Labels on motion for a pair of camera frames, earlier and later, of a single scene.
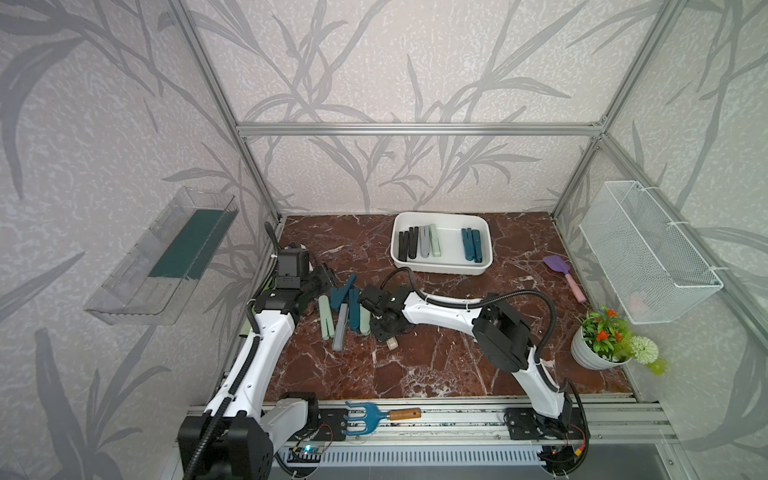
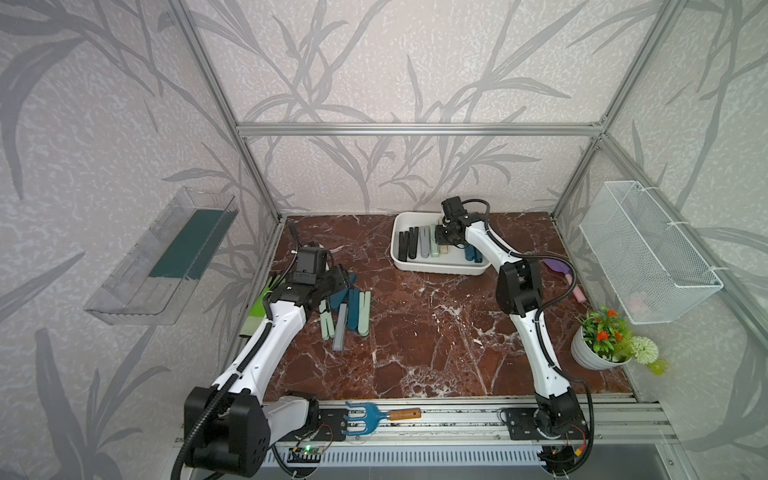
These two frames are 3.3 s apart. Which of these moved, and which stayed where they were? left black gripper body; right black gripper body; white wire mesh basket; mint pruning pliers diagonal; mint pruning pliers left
Moved: right black gripper body; left black gripper body
Stayed: white wire mesh basket; mint pruning pliers diagonal; mint pruning pliers left
